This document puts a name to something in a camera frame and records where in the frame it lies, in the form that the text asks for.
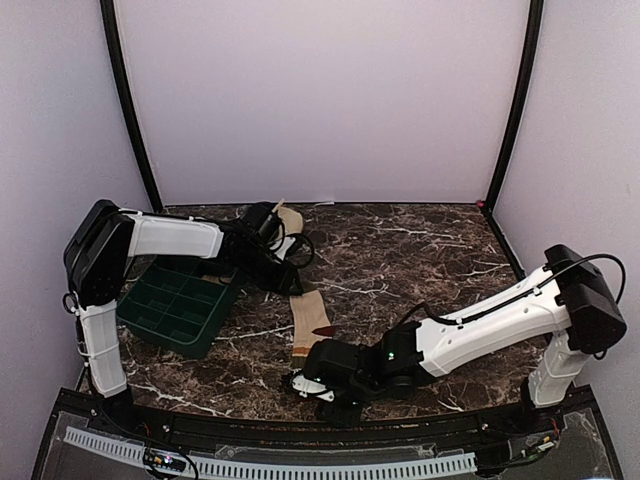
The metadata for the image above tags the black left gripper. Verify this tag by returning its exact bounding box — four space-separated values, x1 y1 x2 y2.
232 245 303 295

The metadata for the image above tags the striped brown red sock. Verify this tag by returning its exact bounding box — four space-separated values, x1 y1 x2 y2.
290 290 336 369

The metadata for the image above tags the green plastic divided tray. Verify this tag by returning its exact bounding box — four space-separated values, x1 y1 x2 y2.
117 256 246 359

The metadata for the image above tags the tan sock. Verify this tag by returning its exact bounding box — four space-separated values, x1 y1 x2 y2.
201 271 236 286

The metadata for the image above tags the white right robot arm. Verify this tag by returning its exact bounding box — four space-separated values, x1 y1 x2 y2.
291 244 627 434

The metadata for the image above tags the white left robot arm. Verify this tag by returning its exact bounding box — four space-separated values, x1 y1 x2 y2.
63 199 305 436

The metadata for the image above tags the wooden stick in cup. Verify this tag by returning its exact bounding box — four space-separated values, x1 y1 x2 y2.
272 197 285 213

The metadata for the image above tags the small circuit board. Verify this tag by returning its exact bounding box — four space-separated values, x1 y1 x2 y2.
143 449 187 473

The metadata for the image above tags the white slotted cable duct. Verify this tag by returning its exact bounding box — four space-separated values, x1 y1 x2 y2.
63 427 478 479

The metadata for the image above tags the black front rail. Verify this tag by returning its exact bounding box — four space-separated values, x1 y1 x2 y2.
131 404 519 447

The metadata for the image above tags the black left frame post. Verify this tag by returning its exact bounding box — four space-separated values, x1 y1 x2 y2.
99 0 164 213

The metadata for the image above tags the black frame post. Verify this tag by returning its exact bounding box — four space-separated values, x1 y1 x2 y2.
99 0 164 213
484 0 544 213

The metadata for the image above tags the black right frame post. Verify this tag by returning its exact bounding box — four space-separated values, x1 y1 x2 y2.
484 0 544 213

